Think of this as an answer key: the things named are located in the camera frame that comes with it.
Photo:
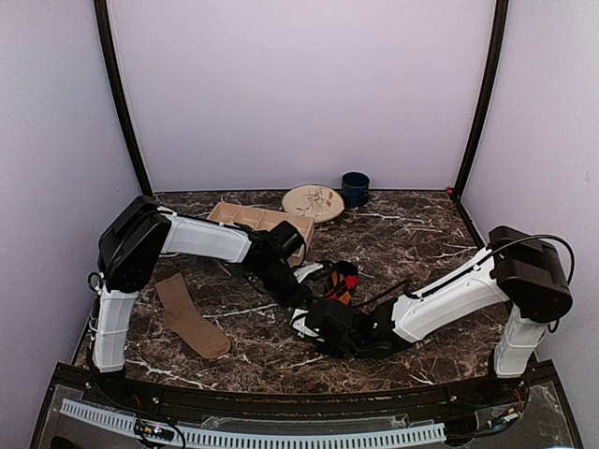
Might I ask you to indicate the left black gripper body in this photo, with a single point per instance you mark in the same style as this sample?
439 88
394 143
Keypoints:
270 280

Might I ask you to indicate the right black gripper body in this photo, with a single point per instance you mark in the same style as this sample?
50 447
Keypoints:
353 349

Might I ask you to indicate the wooden compartment tray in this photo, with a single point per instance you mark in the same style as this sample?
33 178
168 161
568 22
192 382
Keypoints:
262 219

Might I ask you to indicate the argyle black red orange sock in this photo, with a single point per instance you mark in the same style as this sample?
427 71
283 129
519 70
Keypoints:
341 281

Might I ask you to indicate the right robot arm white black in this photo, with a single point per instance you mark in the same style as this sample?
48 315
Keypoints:
524 270

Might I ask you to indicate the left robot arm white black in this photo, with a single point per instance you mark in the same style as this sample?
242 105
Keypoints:
130 247

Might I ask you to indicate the cream floral ceramic plate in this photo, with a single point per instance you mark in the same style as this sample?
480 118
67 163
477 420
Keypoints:
318 202

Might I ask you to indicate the plain brown sock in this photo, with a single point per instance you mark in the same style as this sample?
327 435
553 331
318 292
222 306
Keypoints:
182 317

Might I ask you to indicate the dark blue mug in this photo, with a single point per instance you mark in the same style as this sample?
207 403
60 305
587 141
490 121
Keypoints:
355 189

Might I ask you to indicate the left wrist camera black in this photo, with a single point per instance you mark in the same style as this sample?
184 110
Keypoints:
287 237

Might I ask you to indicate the left black frame post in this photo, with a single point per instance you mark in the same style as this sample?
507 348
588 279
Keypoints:
108 48

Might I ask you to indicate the black frame post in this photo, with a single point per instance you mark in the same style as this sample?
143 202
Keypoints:
108 48
483 101

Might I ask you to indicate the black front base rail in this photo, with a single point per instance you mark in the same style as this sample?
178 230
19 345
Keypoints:
192 404

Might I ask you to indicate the white slotted cable duct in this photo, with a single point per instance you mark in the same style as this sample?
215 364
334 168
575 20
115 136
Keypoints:
156 434

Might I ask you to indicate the right black frame post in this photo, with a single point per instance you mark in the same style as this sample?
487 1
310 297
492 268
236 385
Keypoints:
483 101

